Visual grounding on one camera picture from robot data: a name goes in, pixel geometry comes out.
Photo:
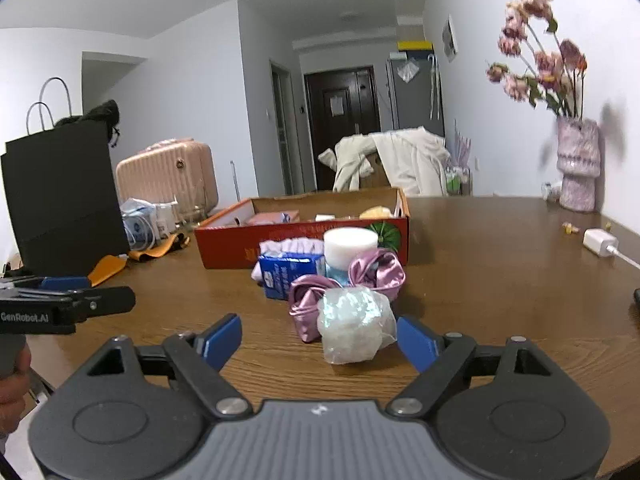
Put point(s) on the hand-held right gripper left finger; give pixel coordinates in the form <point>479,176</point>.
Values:
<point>222,341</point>

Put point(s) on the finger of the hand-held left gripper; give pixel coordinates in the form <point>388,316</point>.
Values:
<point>105,300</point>
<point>62,282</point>

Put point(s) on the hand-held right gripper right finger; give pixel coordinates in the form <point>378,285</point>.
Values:
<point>417,342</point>

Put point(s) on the clear plastic bag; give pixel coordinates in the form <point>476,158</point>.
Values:
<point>350,325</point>

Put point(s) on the blue tissue packet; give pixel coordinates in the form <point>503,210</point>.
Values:
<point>285,275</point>

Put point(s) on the red cardboard box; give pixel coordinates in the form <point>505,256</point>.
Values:
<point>225,245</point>

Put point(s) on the white round sponge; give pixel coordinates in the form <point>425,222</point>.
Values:
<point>350,245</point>

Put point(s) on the lilac fluffy cloth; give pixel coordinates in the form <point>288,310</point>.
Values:
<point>295,245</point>

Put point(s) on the person's left hand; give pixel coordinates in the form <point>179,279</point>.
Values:
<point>12,400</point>

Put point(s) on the orange leather piece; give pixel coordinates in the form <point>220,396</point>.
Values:
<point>160,247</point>
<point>107,270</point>

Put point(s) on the black paper bag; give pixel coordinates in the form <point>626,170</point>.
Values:
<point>60,200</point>

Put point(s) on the clear glass cup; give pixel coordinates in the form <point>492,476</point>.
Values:
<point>190,215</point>

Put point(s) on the pink suitcase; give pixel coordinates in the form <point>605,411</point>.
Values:
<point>160,175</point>

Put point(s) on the brown cardboard box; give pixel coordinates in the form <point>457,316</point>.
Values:
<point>375,175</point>

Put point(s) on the black cloth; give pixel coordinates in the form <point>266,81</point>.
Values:
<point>102,112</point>

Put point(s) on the beige coat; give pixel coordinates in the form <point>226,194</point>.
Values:
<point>410,160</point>

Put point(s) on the small yellow object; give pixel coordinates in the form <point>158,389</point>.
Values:
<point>569,228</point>

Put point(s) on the dark entrance door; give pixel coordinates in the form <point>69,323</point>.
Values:
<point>360,145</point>

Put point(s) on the white charger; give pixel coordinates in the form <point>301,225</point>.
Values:
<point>599,241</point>

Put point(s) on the grey interior door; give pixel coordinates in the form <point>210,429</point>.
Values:
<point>282,130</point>

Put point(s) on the grey refrigerator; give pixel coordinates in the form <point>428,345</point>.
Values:
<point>412,105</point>

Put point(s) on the pink textured vase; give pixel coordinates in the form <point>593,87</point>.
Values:
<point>577,160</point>

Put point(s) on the white umbrella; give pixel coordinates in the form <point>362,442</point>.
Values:
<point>434,90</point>

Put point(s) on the clear bag on refrigerator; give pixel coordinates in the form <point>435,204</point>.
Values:
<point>406,70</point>

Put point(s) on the yellow box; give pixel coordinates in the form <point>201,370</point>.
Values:
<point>415,46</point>

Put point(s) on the dried pink flowers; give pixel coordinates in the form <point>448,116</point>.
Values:
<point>545,67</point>

